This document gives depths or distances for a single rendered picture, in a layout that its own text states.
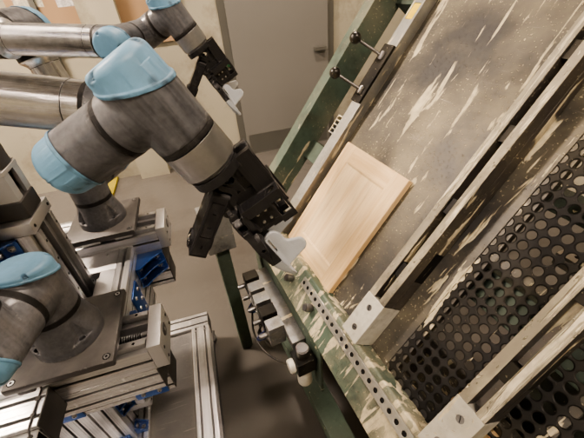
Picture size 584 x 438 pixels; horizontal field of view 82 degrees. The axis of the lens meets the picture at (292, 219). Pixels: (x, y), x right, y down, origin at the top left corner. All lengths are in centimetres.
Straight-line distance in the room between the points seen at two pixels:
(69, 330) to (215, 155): 62
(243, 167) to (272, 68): 340
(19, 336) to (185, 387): 109
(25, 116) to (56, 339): 50
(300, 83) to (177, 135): 357
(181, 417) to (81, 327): 90
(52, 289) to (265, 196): 54
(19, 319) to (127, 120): 50
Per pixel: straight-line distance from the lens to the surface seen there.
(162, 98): 38
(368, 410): 93
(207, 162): 40
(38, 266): 83
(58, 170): 45
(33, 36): 111
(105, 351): 91
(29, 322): 80
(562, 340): 72
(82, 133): 42
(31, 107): 59
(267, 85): 383
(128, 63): 37
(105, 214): 128
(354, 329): 91
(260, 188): 44
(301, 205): 124
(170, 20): 104
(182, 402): 174
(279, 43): 379
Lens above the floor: 169
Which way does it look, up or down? 36 degrees down
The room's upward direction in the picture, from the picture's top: 5 degrees counter-clockwise
